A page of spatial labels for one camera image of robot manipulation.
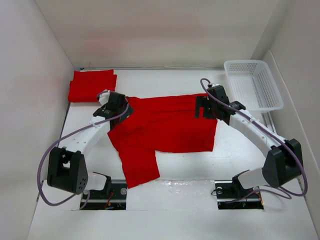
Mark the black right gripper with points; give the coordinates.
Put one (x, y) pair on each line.
(200, 107)

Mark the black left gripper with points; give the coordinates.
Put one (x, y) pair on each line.
(125, 113)

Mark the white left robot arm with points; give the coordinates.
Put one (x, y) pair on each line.
(67, 169)

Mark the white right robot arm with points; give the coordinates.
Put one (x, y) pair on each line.
(283, 158)

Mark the folded red t shirt stack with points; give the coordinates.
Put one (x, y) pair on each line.
(86, 85)

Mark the white perforated plastic basket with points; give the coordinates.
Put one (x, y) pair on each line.
(251, 83)

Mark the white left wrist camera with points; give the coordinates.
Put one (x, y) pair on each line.
(103, 97)

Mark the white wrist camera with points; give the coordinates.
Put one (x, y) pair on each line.
(210, 85)
(103, 97)

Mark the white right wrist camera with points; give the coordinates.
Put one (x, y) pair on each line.
(210, 85)

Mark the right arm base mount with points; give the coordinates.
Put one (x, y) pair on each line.
(230, 195)

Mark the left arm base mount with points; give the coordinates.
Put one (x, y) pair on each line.
(112, 199)

